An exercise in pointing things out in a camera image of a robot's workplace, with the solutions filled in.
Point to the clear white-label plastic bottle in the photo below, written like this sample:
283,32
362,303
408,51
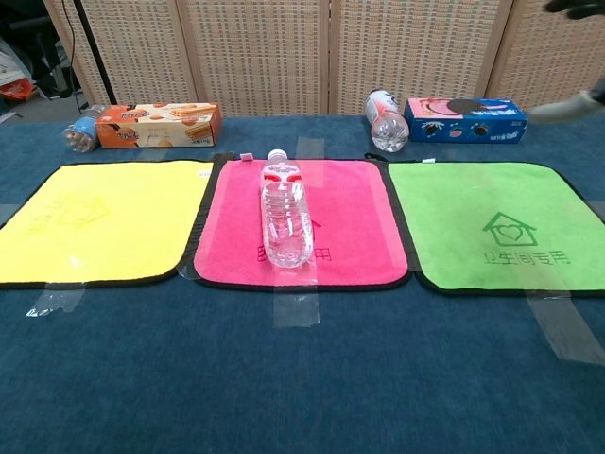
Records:
388,130

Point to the green towel with black trim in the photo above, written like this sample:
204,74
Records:
449,227

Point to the pink towel with black trim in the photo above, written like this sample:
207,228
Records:
359,213

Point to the black stand pole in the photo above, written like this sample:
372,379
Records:
97,61

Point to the yellow towel with black trim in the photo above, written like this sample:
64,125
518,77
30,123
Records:
118,227

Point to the wicker folding screen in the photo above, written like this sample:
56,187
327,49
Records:
264,52

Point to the blue Oreo cookie box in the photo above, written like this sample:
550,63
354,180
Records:
472,125

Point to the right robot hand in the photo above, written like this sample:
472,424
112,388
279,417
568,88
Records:
567,110

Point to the orange plastic bag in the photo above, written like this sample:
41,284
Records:
19,89

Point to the clear adhesive tape strip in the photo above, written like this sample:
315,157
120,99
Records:
567,331
57,298
295,307
186,272
312,149

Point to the orange biscuit box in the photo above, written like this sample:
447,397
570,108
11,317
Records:
156,127

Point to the clear blue-label plastic bottle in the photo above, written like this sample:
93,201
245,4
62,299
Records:
79,134

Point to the clear red-label water bottle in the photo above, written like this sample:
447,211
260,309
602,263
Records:
286,222

